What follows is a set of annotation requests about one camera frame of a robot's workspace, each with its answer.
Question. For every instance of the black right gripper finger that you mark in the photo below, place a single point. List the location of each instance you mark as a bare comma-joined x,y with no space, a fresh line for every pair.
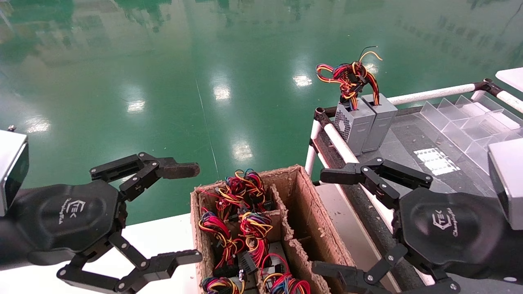
341,174
335,272

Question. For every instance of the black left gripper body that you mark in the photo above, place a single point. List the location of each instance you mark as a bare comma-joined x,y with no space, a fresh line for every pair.
69,222

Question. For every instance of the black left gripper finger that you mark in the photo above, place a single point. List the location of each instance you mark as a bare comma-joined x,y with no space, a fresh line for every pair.
179,258
179,170

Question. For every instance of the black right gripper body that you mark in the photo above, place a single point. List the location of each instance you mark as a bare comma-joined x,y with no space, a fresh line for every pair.
449,228

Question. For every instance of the grey power supply with grille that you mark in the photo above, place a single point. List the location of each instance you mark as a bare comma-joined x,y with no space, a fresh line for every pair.
353,130

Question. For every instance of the brown divided cardboard box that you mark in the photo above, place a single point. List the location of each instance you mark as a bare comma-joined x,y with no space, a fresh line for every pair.
310,212

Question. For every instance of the clear acrylic divider tray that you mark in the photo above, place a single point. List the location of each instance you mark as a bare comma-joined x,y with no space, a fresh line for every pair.
470,118

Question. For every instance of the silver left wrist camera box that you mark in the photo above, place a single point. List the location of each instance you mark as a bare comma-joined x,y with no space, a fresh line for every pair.
12,163

